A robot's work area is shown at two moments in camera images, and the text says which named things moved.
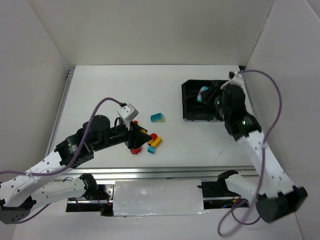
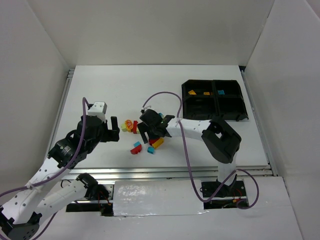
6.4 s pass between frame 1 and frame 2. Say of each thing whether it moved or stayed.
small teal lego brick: stayed
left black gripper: moved
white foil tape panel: stayed
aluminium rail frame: stayed
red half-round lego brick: stayed
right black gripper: moved
